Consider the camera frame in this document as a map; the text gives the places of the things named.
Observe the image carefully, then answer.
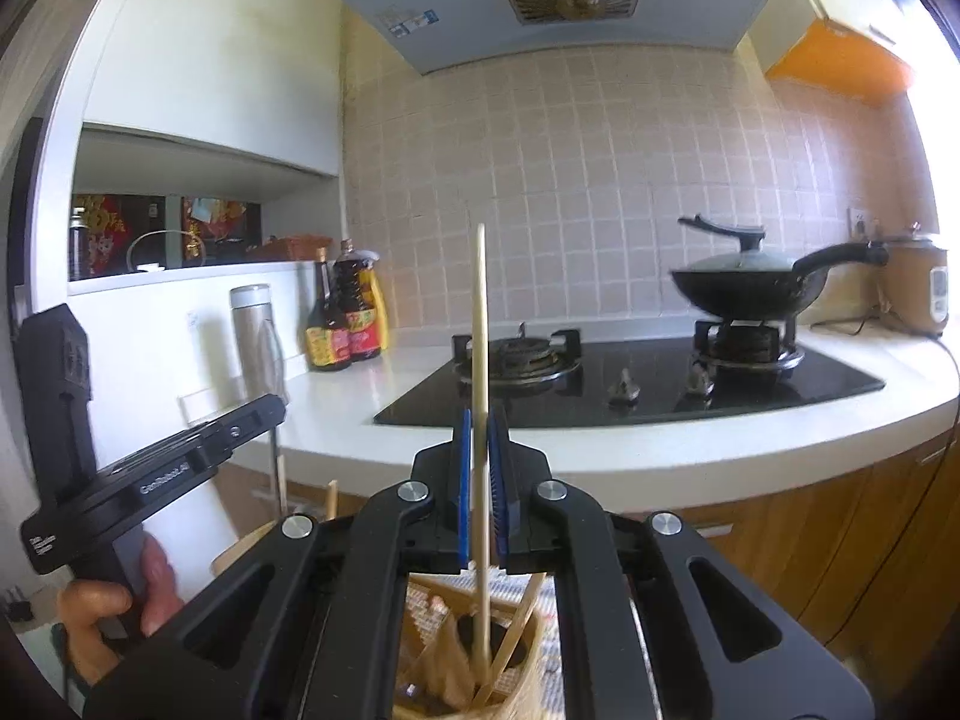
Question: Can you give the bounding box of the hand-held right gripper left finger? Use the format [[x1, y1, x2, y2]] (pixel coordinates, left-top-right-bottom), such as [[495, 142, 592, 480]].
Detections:
[[82, 409, 475, 720]]

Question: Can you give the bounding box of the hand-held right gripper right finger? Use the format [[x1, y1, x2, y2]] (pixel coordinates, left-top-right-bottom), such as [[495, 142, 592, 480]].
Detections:
[[487, 403, 875, 720]]

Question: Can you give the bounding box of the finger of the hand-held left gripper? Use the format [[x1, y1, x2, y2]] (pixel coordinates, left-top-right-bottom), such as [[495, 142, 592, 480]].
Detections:
[[196, 394, 289, 464]]

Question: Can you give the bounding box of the yellow plastic utensil basket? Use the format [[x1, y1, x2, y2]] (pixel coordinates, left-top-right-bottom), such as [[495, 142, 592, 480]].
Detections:
[[210, 519, 562, 720]]

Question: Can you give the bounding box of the person's left hand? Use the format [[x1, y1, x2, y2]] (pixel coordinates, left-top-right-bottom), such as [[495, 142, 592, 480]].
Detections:
[[58, 532, 187, 685]]

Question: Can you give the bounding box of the steel thermos flask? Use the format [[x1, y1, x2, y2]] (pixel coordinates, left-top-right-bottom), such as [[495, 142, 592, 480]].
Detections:
[[229, 283, 286, 406]]

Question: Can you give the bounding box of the white kitchen countertop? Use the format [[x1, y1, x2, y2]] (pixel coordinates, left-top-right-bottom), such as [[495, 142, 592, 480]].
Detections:
[[176, 319, 960, 488]]

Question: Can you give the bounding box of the dark bottle with yellow label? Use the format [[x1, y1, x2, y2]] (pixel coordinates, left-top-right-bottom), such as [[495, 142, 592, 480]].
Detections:
[[305, 247, 352, 372]]

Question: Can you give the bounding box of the black glass gas stove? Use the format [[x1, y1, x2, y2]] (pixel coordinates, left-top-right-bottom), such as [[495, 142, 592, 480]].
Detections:
[[373, 322, 886, 428]]

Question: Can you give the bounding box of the red-capped soy sauce bottle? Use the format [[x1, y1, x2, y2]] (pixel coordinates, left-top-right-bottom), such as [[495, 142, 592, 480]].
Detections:
[[334, 240, 381, 361]]

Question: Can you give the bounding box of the striped woven table mat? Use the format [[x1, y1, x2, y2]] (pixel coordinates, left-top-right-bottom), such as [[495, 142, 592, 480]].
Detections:
[[541, 592, 562, 717]]

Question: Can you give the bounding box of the yellow plastic bottle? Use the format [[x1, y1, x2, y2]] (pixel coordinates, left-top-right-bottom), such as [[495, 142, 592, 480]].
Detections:
[[367, 253, 389, 350]]

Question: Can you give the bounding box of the orange basket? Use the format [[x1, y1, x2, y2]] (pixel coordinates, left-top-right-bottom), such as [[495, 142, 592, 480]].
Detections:
[[259, 235, 335, 262]]

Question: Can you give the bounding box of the red paper decoration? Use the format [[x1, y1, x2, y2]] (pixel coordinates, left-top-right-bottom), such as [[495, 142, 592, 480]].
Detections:
[[73, 195, 125, 276]]

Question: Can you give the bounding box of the black wok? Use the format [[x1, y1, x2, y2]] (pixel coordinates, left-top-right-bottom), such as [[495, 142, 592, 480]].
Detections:
[[670, 241, 890, 322]]

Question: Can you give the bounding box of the wooden base cabinet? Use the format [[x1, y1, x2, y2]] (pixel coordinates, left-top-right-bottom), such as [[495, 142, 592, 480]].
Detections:
[[217, 442, 960, 720]]

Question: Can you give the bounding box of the white range hood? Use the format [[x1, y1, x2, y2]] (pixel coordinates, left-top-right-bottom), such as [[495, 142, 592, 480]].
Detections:
[[315, 0, 802, 76]]

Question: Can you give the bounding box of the beige rice cooker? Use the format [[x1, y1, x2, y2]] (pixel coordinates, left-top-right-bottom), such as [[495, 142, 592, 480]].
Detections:
[[877, 223, 950, 338]]

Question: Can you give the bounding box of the wok lid with black handle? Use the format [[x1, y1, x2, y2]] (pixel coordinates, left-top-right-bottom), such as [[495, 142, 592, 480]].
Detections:
[[677, 214, 796, 275]]

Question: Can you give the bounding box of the black power cable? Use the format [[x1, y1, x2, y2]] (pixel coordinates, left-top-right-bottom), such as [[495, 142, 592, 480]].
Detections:
[[821, 334, 960, 650]]

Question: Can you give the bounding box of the orange wall cabinet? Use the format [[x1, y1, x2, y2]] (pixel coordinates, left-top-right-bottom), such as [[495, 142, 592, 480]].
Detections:
[[750, 0, 916, 102]]

